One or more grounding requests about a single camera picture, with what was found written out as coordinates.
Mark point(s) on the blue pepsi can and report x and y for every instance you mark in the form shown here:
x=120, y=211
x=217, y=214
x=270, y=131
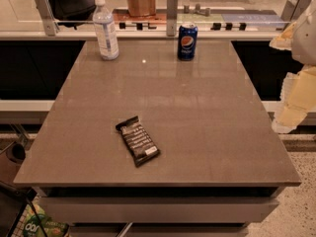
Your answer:
x=187, y=40

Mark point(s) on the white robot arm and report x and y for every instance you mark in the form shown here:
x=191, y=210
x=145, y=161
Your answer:
x=304, y=40

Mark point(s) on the left metal railing post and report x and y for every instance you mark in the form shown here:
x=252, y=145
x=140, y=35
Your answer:
x=49, y=25

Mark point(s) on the green chip bag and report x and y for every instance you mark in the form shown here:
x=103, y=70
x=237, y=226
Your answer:
x=38, y=224

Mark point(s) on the clear plastic water bottle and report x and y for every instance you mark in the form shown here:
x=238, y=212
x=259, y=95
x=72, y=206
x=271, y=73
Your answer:
x=105, y=30

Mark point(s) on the grey drawer front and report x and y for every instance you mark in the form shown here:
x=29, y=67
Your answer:
x=158, y=209

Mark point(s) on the black office chair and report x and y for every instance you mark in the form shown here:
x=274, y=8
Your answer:
x=72, y=13

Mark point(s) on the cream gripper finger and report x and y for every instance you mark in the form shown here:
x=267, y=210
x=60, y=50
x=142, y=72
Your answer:
x=297, y=99
x=284, y=40

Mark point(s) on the right metal railing post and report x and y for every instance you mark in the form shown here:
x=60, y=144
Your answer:
x=293, y=9

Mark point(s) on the black rxbar chocolate wrapper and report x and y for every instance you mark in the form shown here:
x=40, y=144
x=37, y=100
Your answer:
x=137, y=140

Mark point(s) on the metal railing post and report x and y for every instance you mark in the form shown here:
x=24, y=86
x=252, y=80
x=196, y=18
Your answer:
x=293, y=9
x=171, y=16
x=49, y=25

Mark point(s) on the middle metal railing post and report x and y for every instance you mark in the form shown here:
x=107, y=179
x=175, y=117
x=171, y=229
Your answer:
x=171, y=16

